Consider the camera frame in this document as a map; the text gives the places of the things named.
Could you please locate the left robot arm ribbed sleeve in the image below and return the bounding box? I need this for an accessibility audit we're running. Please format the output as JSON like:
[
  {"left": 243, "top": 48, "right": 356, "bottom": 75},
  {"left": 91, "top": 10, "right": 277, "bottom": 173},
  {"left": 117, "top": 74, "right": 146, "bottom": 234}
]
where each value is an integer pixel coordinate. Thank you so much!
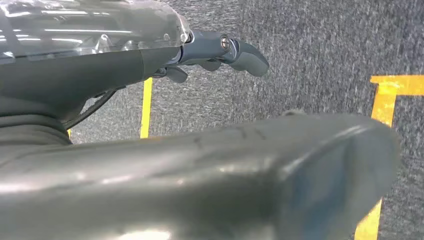
[{"left": 0, "top": 114, "right": 73, "bottom": 147}]

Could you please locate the grey robot body shell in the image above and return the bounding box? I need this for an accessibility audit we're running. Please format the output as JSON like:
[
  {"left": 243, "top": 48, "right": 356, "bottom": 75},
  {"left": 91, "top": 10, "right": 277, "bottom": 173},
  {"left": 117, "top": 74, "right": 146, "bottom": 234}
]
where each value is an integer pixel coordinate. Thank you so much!
[{"left": 0, "top": 110, "right": 402, "bottom": 240}]

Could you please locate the yellow floor tape square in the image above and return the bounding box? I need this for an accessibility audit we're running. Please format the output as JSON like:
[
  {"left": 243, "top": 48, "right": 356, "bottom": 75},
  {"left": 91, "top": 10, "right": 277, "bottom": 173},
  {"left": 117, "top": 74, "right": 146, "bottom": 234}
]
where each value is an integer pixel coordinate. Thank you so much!
[{"left": 353, "top": 74, "right": 424, "bottom": 240}]

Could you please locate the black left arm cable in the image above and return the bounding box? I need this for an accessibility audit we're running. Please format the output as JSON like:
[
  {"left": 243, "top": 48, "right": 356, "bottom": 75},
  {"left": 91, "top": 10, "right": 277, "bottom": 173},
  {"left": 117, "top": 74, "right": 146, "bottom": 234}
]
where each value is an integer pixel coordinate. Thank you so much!
[{"left": 62, "top": 89, "right": 117, "bottom": 131}]

